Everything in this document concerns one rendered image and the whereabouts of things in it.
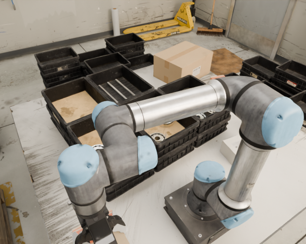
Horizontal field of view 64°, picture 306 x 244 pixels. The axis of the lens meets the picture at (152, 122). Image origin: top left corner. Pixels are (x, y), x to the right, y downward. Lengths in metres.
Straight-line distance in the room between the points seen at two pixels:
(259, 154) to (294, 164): 0.90
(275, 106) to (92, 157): 0.44
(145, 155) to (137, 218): 0.77
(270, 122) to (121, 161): 0.36
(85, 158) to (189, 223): 0.74
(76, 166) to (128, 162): 0.10
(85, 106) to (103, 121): 1.06
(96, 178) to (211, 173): 0.59
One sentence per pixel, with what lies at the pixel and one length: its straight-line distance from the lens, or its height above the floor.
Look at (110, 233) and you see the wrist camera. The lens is 0.61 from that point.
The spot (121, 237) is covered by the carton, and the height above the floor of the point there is 1.13.
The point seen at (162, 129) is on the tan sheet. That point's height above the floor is 0.83.
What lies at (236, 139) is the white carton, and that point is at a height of 0.79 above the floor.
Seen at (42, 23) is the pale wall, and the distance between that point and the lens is 4.40.
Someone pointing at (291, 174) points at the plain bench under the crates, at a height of 0.70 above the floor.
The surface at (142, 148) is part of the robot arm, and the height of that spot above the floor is 1.43.
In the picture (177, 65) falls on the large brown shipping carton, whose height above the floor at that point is 0.90.
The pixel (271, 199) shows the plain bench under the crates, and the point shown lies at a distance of 1.43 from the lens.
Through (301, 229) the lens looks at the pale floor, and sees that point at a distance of 2.29.
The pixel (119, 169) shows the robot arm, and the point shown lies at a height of 1.42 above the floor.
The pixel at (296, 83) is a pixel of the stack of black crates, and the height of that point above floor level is 0.53.
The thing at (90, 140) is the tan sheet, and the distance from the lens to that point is 1.40.
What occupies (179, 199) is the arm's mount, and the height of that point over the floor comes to 0.80.
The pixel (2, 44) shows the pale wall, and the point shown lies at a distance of 4.42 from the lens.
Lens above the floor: 1.81
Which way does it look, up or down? 41 degrees down
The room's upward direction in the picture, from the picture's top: 1 degrees clockwise
